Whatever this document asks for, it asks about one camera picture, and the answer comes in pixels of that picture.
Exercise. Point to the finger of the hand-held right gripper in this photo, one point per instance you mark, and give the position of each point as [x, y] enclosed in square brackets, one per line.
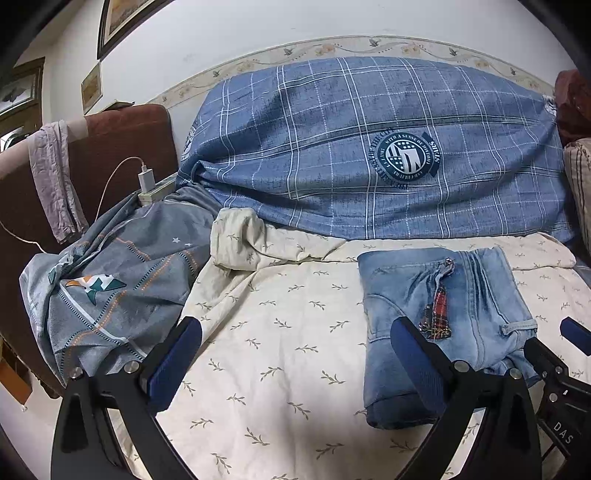
[545, 357]
[575, 333]

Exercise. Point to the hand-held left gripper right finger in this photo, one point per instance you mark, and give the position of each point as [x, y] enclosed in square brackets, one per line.
[415, 364]

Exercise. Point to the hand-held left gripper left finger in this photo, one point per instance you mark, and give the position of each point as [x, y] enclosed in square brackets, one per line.
[173, 364]

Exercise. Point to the blue denim pants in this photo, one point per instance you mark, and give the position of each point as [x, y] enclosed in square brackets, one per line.
[397, 286]

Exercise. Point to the cream leaf-print bedsheet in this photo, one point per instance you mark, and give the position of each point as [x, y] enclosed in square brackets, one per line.
[277, 369]

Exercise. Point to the grey printed duvet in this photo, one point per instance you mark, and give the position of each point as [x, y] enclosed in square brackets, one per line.
[115, 258]

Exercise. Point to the striped pillow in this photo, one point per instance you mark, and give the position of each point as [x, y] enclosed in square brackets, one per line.
[581, 184]

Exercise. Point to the wooden nightstand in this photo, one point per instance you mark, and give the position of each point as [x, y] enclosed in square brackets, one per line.
[14, 378]

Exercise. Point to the white power strip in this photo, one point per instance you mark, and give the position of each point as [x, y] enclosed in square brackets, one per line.
[161, 191]

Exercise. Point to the white charger plug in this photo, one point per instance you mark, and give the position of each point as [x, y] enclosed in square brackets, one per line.
[146, 181]

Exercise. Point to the lavender cloth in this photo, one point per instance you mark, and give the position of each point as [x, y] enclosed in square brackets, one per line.
[55, 184]

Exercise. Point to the brown cloth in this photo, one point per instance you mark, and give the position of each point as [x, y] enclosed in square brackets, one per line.
[575, 106]

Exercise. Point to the brown headboard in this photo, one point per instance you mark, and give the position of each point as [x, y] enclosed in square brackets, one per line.
[129, 134]

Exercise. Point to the blue plaid quilt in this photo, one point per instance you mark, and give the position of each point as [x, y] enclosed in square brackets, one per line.
[300, 152]

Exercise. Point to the wooden wardrobe with glass doors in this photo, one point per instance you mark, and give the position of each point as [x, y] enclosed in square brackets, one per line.
[18, 92]

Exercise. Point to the small framed wall picture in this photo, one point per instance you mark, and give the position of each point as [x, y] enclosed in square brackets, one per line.
[91, 87]

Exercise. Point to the large framed wall picture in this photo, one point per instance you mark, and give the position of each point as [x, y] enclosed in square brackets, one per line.
[120, 23]

